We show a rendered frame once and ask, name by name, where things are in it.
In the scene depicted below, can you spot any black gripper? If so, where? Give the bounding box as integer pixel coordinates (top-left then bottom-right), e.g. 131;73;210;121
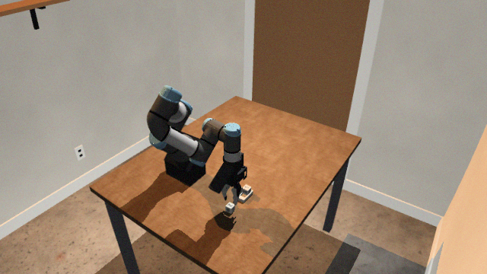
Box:
221;152;247;205

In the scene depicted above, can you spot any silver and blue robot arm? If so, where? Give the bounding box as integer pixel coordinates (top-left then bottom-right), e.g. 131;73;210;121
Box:
147;85;241;193

